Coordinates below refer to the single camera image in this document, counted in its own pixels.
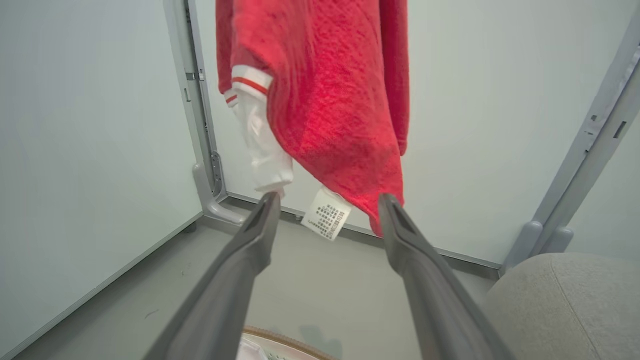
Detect grey fabric sofa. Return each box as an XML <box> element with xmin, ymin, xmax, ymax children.
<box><xmin>481</xmin><ymin>252</ymin><xmax>640</xmax><ymax>360</ymax></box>

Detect grey metal partition post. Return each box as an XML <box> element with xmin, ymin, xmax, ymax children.
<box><xmin>500</xmin><ymin>10</ymin><xmax>640</xmax><ymax>273</ymax></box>
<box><xmin>162</xmin><ymin>0</ymin><xmax>247</xmax><ymax>224</ymax></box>

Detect red and white knit garment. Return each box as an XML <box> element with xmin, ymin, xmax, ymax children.
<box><xmin>215</xmin><ymin>0</ymin><xmax>411</xmax><ymax>242</ymax></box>

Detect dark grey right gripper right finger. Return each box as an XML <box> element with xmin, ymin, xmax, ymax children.
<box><xmin>377</xmin><ymin>193</ymin><xmax>516</xmax><ymax>360</ymax></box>

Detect wicker laundry basket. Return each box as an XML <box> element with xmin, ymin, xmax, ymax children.
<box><xmin>236</xmin><ymin>326</ymin><xmax>338</xmax><ymax>360</ymax></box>

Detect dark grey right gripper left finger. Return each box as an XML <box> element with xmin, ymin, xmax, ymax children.
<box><xmin>143</xmin><ymin>191</ymin><xmax>282</xmax><ymax>360</ymax></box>

